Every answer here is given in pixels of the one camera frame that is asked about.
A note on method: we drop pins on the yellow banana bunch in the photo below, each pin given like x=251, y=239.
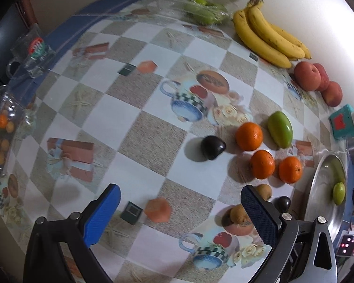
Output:
x=259, y=35

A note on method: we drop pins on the red apple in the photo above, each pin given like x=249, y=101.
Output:
x=306, y=75
x=332, y=93
x=325, y=75

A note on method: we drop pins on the checkered printed tablecloth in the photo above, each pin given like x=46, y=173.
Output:
x=153, y=118

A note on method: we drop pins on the clear plastic fruit container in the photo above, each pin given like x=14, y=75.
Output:
x=0, y=141

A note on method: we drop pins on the black avocado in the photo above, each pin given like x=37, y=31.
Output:
x=213, y=147

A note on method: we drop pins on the dark round fruit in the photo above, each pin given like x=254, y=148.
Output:
x=283, y=203

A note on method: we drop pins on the teal box with red label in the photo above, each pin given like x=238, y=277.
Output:
x=342, y=122

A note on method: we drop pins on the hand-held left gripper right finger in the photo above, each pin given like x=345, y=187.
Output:
x=259, y=215

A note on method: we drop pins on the glass mug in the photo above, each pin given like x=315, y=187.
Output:
x=32, y=53

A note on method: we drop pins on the metal bowl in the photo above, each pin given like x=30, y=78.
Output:
x=321, y=188

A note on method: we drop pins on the clear bag of green fruits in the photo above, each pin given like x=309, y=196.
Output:
x=203, y=13

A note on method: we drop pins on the green mango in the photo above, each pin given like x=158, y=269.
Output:
x=280, y=129

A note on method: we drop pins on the orange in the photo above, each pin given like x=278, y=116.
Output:
x=262, y=164
x=249, y=136
x=290, y=169

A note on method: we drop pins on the phone with red lights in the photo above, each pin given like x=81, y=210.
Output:
x=351, y=244

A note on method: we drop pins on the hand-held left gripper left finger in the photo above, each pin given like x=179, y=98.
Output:
x=101, y=215

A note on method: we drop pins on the green lime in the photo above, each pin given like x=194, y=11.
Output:
x=339, y=193

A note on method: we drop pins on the brown kiwi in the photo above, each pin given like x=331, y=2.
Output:
x=239, y=212
x=265, y=191

